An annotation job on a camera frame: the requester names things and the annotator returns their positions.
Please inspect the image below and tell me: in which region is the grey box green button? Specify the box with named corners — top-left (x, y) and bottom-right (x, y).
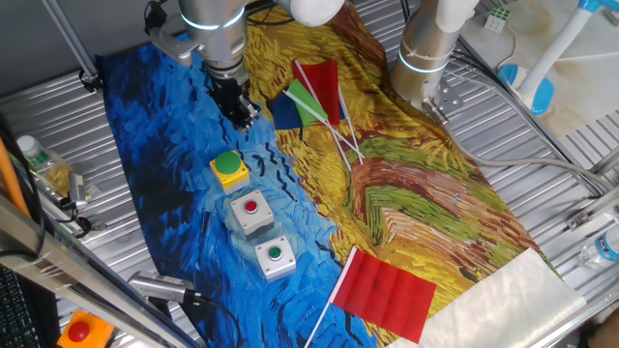
top-left (254, 235), bottom-right (298, 283)

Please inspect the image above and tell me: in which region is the small silver clamp device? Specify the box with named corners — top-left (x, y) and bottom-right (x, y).
top-left (66, 171), bottom-right (102, 213)

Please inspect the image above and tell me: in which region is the large red flag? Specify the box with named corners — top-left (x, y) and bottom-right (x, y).
top-left (303, 245), bottom-right (438, 348)

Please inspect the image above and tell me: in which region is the white and blue desk lamp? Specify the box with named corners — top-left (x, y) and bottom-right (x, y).
top-left (497, 0), bottom-right (619, 116)

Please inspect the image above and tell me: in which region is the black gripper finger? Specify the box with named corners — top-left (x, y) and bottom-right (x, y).
top-left (230, 99), bottom-right (250, 132)
top-left (240, 98), bottom-right (263, 128)

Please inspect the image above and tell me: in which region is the small dark blue flag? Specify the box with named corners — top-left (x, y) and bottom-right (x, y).
top-left (269, 85), bottom-right (365, 166)

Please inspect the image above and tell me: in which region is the silver ribbed handheld device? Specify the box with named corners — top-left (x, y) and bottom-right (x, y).
top-left (127, 270), bottom-right (195, 305)

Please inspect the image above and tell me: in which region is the black base cable bundle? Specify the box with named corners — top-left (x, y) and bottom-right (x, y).
top-left (452, 36), bottom-right (604, 197)

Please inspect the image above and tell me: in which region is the grey box red button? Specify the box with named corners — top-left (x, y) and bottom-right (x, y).
top-left (229, 188), bottom-right (276, 241)

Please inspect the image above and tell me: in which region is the black keyboard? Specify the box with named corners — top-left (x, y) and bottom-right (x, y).
top-left (0, 264), bottom-right (62, 348)

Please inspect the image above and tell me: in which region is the painted landscape print cloth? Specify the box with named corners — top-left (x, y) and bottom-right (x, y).
top-left (95, 0), bottom-right (562, 348)

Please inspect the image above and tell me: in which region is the black device cable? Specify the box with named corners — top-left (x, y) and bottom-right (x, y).
top-left (182, 288), bottom-right (244, 348)

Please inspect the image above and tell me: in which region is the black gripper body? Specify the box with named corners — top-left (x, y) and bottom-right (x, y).
top-left (208, 67), bottom-right (252, 120)

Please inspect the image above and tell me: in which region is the plastic bottle yellow liquid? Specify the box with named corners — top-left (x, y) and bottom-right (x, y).
top-left (15, 134), bottom-right (74, 197)

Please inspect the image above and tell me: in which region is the wrist camera with silver bracket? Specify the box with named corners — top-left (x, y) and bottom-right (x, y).
top-left (143, 0), bottom-right (200, 68)

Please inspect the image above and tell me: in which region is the aluminium frame beam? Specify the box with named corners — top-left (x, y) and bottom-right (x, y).
top-left (0, 192), bottom-right (200, 348)

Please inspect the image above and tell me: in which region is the orange emergency stop box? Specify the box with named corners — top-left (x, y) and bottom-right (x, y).
top-left (56, 308), bottom-right (116, 348)

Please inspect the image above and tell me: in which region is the small green flag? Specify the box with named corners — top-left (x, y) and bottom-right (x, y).
top-left (282, 78), bottom-right (366, 160)

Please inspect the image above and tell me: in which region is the orange pole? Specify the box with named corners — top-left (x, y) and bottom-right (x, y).
top-left (0, 137), bottom-right (31, 218)

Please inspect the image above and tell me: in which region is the aluminium profile bracket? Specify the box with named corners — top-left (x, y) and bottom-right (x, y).
top-left (565, 186), bottom-right (619, 232)

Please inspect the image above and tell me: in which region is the grey corrugated hose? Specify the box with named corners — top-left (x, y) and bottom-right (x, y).
top-left (423, 96), bottom-right (614, 192)

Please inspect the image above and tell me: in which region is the white marbled sheet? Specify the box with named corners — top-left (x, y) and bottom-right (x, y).
top-left (386, 246), bottom-right (588, 348)

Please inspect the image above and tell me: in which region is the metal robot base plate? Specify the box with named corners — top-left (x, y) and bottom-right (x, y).
top-left (424, 76), bottom-right (465, 116)

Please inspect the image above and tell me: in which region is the yellow box green mushroom button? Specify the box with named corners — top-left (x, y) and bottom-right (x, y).
top-left (209, 150), bottom-right (251, 195)

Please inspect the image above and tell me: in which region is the thick black side cable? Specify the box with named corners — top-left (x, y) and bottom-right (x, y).
top-left (0, 113), bottom-right (47, 260)

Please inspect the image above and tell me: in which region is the small red flag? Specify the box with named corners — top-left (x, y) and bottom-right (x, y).
top-left (291, 58), bottom-right (353, 173)

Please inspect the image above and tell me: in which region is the grey metal rod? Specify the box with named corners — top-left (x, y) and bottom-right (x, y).
top-left (41, 0), bottom-right (102, 84)

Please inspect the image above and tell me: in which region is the water bottle blue label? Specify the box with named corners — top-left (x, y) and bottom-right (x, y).
top-left (577, 226), bottom-right (619, 271)

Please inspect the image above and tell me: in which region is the rubik's cube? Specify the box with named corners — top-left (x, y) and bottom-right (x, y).
top-left (484, 5), bottom-right (512, 34)

